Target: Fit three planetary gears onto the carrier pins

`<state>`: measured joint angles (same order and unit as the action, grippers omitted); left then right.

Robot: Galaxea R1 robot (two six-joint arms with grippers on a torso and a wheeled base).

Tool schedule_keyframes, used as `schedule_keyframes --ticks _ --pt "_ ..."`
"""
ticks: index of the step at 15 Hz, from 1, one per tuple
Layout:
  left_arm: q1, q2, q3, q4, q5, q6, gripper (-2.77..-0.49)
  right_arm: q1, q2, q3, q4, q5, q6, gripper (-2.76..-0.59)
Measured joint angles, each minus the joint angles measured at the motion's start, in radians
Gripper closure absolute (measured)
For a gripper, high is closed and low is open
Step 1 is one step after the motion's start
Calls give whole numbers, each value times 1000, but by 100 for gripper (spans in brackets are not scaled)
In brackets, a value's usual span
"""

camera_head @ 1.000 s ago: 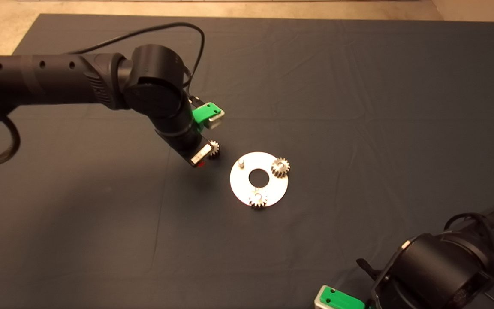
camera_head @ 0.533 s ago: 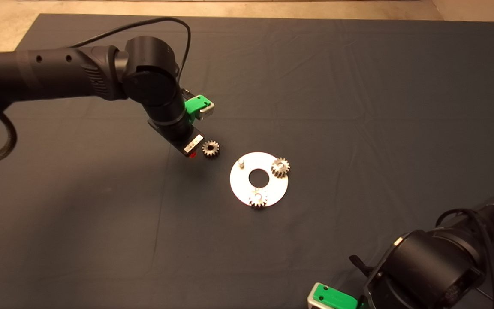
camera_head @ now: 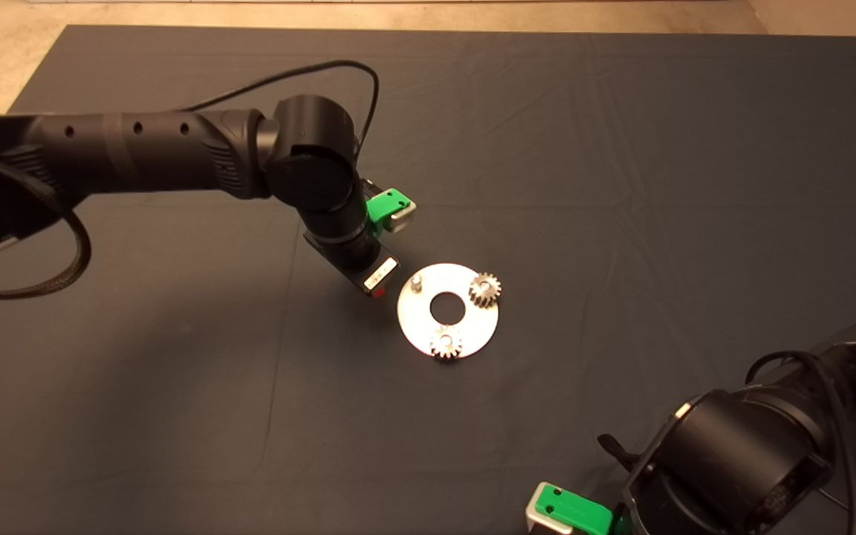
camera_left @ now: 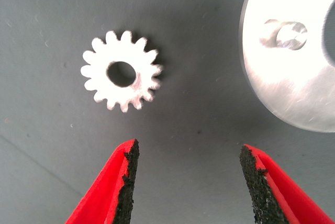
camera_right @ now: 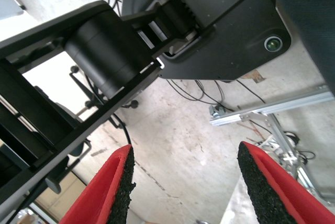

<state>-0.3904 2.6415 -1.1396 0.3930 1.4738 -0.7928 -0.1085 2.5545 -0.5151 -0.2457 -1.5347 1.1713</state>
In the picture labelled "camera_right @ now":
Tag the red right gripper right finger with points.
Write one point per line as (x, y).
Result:
(274, 195)

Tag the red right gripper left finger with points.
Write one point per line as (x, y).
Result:
(104, 195)

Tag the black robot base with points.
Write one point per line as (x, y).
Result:
(235, 25)

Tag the tan cardboard box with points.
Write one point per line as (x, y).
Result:
(60, 197)

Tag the black office chair base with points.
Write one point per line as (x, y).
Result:
(74, 69)

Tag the grey flat device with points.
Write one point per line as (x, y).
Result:
(8, 4)

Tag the aluminium profile frame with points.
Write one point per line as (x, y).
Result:
(274, 109)

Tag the black robot torso frame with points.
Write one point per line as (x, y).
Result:
(104, 43)

